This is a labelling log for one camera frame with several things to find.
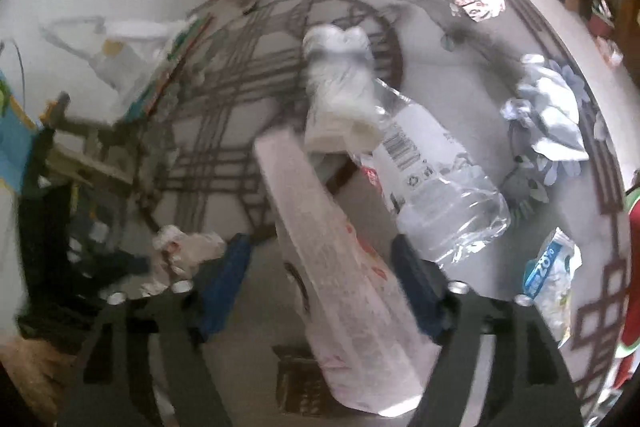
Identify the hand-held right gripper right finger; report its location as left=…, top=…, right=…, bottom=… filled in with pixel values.
left=390, top=237, right=586, bottom=427

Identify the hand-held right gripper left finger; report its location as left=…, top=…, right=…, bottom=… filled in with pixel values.
left=55, top=234, right=251, bottom=427

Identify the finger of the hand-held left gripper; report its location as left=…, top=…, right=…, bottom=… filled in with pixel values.
left=85, top=252, right=153, bottom=280

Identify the white plastic bag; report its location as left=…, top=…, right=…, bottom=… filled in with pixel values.
left=140, top=224, right=228, bottom=298

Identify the long pale cardboard box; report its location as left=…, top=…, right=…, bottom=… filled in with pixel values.
left=254, top=129, right=443, bottom=415

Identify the small red trash bin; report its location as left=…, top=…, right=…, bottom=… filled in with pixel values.
left=587, top=0, right=616, bottom=38

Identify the wooden stand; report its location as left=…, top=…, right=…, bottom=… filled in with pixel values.
left=42, top=92, right=141, bottom=188

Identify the blue and green box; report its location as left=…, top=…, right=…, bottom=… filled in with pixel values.
left=0, top=72, right=38, bottom=192

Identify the clear plastic bottle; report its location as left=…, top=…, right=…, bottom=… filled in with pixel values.
left=357, top=77, right=512, bottom=269

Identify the blue and white wrapper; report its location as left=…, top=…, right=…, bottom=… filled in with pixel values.
left=522, top=227, right=583, bottom=348

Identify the crumpled paper cup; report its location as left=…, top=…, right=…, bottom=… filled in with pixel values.
left=301, top=24, right=381, bottom=154

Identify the stack of books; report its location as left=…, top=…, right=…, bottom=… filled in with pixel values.
left=125, top=14, right=216, bottom=118

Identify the crumpled white tissue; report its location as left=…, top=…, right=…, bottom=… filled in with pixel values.
left=501, top=54, right=591, bottom=162

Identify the small cardboard box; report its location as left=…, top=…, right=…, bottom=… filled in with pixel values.
left=602, top=39, right=626, bottom=68

